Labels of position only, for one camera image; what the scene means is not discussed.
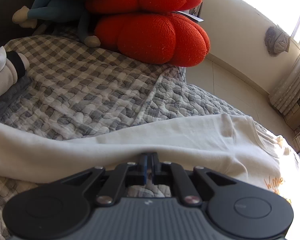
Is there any cream Winnie the Pooh sweatshirt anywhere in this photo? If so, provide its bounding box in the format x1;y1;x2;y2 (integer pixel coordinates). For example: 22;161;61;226
0;113;300;203

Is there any white and black garment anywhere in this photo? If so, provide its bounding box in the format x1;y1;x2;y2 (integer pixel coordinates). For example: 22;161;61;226
0;46;30;96

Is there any teal plush toy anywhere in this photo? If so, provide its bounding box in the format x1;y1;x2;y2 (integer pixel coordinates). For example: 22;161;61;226
12;0;101;48

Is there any red flower-shaped cushion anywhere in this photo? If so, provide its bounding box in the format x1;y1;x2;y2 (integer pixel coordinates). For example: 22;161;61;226
86;0;211;67

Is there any beige curtain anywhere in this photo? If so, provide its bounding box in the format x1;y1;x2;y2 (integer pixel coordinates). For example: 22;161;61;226
269;57;300;115

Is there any grey quilted bed cover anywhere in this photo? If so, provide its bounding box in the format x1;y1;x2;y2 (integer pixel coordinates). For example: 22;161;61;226
0;29;300;240

